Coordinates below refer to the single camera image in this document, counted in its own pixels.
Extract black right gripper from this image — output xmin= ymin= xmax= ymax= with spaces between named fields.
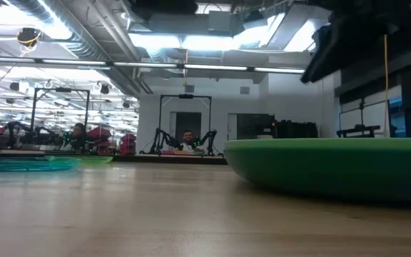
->
xmin=300 ymin=0 xmax=374 ymax=85

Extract green plastic plate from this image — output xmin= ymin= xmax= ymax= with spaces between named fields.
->
xmin=223 ymin=137 xmax=411 ymax=205

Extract red bin stack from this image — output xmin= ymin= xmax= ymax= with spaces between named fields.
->
xmin=119 ymin=132 xmax=138 ymax=155
xmin=86 ymin=126 xmax=113 ymax=153

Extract black storage cabinets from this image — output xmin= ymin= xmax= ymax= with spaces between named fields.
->
xmin=275 ymin=120 xmax=319 ymax=139

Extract black perforated stand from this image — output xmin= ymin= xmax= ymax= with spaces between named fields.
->
xmin=336 ymin=124 xmax=381 ymax=138

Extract black shelving unit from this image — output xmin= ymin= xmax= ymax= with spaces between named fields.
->
xmin=235 ymin=113 xmax=276 ymax=140

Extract person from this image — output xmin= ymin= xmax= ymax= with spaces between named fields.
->
xmin=62 ymin=123 xmax=88 ymax=151
xmin=179 ymin=130 xmax=206 ymax=154

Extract long LED light bar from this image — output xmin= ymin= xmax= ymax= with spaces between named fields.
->
xmin=0 ymin=56 xmax=305 ymax=75

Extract light green translucent plate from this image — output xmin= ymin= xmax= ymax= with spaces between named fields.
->
xmin=54 ymin=154 xmax=114 ymax=165

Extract teal translucent plate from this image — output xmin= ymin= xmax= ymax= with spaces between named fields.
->
xmin=0 ymin=156 xmax=81 ymax=173

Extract black robot station frame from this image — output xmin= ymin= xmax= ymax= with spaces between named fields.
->
xmin=30 ymin=87 xmax=91 ymax=143
xmin=158 ymin=94 xmax=213 ymax=156

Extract silver spiral ceiling duct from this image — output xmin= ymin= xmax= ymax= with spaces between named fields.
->
xmin=9 ymin=0 xmax=142 ymax=97

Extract yellow ceiling cable reel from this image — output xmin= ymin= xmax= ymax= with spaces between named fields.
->
xmin=16 ymin=27 xmax=42 ymax=47

